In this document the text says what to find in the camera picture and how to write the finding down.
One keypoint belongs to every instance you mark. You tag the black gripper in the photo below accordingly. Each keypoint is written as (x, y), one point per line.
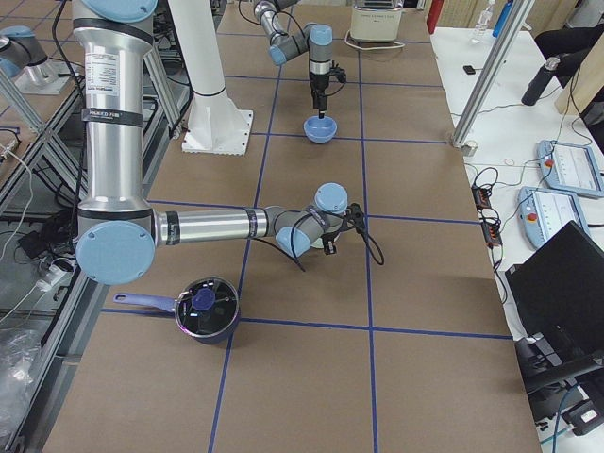
(330, 247)
(318, 87)

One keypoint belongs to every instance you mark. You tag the green bowl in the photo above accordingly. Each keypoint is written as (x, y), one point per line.
(318, 244)

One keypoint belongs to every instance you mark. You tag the blue bowl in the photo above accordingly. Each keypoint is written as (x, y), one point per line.
(320, 129)

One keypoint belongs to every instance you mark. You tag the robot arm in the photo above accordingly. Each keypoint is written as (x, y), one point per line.
(134, 197)
(313, 39)

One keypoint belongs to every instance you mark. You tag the beige appliance box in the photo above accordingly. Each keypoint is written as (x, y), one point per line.
(375, 20)

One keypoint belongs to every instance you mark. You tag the dark blue saucepan with lid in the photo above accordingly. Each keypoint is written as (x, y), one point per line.
(208, 310)

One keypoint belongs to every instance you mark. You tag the black power strip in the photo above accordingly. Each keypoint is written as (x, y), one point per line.
(489, 218)

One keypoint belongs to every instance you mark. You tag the clear plastic bottle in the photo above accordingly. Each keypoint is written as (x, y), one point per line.
(483, 21)

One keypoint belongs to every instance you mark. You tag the lower teach pendant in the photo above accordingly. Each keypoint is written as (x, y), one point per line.
(544, 212)

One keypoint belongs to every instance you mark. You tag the teach pendant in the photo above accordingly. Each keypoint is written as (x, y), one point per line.
(544, 212)
(570, 167)

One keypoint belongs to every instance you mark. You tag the black water bottle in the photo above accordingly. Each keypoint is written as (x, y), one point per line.
(537, 85)

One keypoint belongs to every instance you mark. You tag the black laptop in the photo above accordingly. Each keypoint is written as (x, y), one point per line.
(561, 285)

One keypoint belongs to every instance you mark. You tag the upper teach pendant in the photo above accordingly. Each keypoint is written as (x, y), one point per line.
(570, 167)

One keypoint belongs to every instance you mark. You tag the black monitor stand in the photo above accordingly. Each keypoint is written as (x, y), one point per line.
(568, 384)

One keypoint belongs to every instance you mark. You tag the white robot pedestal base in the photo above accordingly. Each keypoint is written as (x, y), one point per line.
(215, 124)

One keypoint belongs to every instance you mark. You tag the aluminium frame post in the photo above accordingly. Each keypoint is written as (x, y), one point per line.
(517, 15)

